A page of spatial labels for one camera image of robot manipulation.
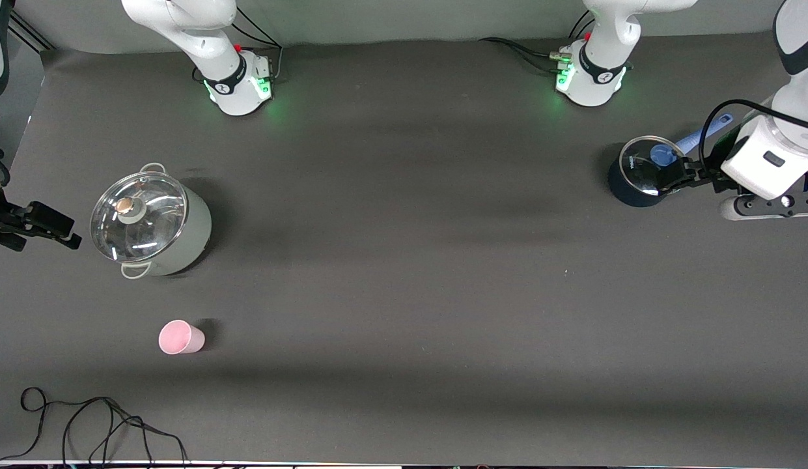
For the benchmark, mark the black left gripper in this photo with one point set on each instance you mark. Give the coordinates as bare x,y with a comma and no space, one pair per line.
714,164

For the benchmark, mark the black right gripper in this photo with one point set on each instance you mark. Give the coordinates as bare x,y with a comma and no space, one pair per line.
1,218

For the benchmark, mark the pink cup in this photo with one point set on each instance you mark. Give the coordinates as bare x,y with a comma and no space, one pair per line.
179,337

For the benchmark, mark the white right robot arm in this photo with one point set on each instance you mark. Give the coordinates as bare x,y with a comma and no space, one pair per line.
182,19

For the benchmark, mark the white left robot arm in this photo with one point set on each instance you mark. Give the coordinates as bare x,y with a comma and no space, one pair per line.
605,39

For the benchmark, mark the glass lid blue knob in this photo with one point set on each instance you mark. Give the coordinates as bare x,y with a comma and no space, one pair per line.
641,169

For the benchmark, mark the dark blue saucepan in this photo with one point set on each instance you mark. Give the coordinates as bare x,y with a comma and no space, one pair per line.
628,195

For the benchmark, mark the glass lid wooden knob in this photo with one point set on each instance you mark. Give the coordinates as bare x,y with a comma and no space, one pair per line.
140,218

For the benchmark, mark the grey stock pot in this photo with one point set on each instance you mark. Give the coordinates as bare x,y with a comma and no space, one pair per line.
195,228

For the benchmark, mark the dark grey table mat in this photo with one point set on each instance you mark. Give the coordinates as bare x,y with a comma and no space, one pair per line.
404,260

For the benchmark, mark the black metal rail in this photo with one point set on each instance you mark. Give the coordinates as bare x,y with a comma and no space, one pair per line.
26,32

